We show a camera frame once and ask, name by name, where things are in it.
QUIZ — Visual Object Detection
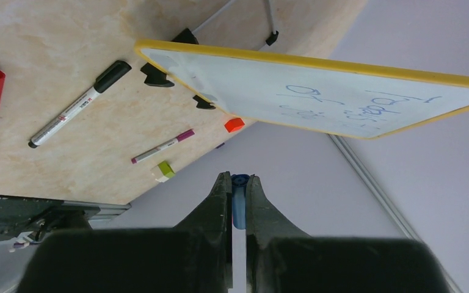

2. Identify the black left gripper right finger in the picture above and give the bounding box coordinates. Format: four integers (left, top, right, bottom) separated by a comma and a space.
245, 175, 310, 292

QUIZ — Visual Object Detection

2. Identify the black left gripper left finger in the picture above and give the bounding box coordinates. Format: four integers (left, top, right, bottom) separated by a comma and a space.
174, 172, 233, 289

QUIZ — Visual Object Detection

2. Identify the blue marker cap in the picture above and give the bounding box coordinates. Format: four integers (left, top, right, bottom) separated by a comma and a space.
231, 174, 250, 230

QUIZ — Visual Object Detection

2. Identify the yellow framed whiteboard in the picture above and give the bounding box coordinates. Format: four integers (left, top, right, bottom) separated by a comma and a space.
134, 38, 469, 141

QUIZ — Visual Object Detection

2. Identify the green white eraser block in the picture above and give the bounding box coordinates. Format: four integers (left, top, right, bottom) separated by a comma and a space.
151, 161, 175, 183

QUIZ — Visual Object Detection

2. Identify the purple capped marker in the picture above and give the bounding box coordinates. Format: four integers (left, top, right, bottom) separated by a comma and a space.
131, 129, 195, 164

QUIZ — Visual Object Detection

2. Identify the red plastic block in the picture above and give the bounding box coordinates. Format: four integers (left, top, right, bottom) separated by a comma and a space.
224, 118, 245, 133

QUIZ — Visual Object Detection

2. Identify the black capped marker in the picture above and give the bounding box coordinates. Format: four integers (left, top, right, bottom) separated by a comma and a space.
28, 60, 132, 148

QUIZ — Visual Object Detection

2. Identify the whiteboard wire stand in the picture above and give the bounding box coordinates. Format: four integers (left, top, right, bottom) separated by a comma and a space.
140, 0, 280, 110

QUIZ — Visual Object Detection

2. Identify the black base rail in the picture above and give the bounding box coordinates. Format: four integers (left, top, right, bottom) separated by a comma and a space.
0, 195, 131, 242

